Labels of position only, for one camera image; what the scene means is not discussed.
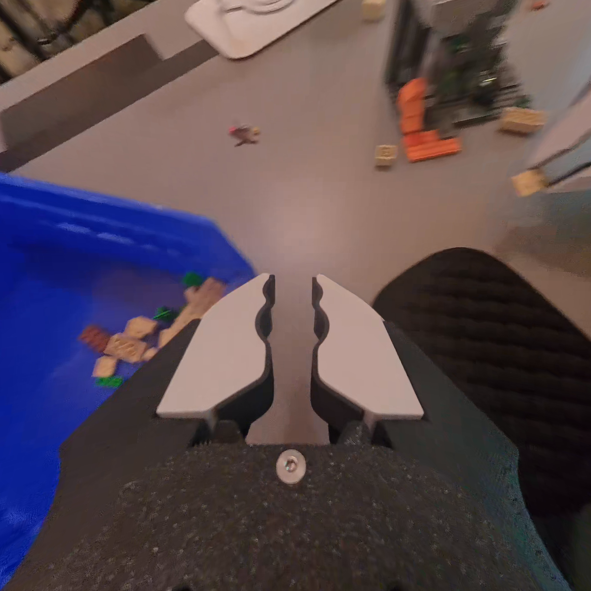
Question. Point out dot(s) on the small red toy piece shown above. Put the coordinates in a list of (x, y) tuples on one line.
[(539, 4)]

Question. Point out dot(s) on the pile of toy bricks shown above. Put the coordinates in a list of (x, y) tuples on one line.
[(124, 346)]

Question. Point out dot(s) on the blue plastic bin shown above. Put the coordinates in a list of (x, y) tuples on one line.
[(69, 258)]

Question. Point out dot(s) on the brown toy brick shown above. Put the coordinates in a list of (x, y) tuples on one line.
[(94, 339)]

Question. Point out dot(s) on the tan studded square plate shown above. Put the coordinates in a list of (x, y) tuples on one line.
[(205, 295)]

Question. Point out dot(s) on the white flat board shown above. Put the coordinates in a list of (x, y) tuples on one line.
[(240, 32)]

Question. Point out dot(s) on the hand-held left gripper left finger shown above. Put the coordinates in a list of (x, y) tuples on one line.
[(217, 360)]

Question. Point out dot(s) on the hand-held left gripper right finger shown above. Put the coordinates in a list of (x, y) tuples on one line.
[(364, 364)]

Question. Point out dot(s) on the toy brick building model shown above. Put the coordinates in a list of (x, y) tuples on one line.
[(461, 69)]

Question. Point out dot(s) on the black wrist rest pad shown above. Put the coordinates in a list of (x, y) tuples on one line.
[(485, 300)]

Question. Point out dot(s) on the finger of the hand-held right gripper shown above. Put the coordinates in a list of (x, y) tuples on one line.
[(577, 182), (568, 129)]

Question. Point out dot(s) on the grey desk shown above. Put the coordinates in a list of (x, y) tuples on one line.
[(300, 194)]

